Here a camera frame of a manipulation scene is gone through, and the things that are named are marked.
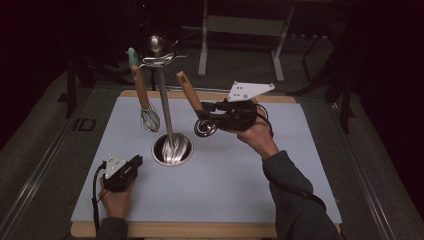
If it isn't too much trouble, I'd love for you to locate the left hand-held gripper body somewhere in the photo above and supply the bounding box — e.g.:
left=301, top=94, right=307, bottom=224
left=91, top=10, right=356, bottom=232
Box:
left=103, top=153, right=139, bottom=193

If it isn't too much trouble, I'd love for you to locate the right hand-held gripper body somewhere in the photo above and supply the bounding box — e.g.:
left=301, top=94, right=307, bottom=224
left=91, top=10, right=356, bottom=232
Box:
left=214, top=80, right=276, bottom=133

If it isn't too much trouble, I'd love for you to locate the steel utensil rack stand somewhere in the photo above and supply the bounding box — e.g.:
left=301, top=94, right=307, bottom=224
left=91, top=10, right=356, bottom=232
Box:
left=137, top=34, right=195, bottom=167

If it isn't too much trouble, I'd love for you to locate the wooden handled mesh strainer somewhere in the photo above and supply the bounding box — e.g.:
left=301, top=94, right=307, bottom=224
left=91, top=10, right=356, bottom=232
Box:
left=130, top=65, right=161, bottom=132

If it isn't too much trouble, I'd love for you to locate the green handled wire whisk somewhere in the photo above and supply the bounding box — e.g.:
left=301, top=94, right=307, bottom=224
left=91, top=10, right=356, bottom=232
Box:
left=127, top=47, right=161, bottom=133

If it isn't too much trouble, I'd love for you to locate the person's left hand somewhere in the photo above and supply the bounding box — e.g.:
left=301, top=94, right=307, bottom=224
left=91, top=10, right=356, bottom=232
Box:
left=98, top=176, right=137, bottom=220

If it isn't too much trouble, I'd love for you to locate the person's right hand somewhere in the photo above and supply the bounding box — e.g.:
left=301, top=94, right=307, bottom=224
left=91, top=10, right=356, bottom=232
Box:
left=221, top=99, right=280, bottom=160

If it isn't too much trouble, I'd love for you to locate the pale grey table mat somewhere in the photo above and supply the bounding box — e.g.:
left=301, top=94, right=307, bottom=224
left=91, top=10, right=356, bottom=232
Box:
left=70, top=95, right=343, bottom=225

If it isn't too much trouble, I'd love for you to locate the dark metal stand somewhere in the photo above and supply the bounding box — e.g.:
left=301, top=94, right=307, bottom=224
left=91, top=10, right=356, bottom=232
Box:
left=57, top=49, right=136, bottom=120
left=287, top=33, right=357, bottom=135

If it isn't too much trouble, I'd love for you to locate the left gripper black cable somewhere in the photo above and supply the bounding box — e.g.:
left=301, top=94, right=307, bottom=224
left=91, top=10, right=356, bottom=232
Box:
left=91, top=161, right=108, bottom=235

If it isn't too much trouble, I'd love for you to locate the black floor bracket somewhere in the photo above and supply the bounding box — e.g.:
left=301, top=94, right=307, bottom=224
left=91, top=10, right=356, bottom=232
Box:
left=72, top=117, right=97, bottom=132

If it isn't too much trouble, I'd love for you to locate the white metal stand frame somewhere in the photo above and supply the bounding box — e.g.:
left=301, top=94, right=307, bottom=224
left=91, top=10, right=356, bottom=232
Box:
left=181, top=0, right=296, bottom=83

